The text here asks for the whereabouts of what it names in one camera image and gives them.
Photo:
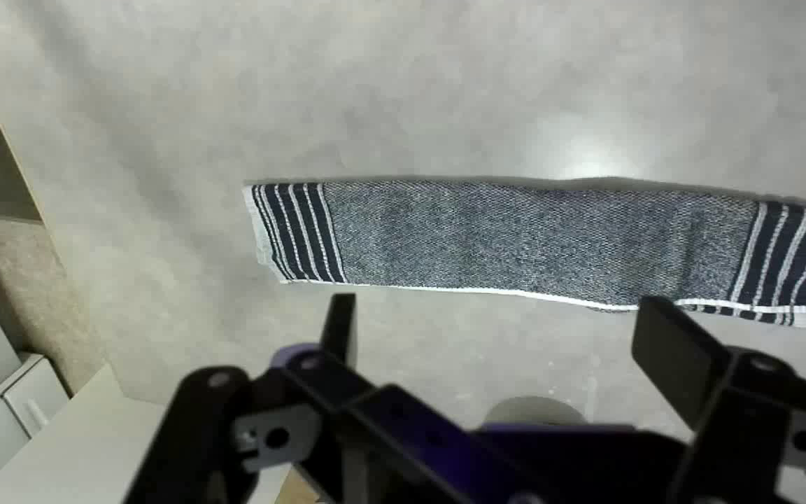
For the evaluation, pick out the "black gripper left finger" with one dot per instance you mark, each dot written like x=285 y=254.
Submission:
x=197 y=429

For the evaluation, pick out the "white flat board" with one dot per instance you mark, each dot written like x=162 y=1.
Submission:
x=77 y=450

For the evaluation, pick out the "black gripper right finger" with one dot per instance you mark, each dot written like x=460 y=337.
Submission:
x=720 y=401

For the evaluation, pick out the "blue striped grey towel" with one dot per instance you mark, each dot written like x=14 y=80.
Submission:
x=531 y=239

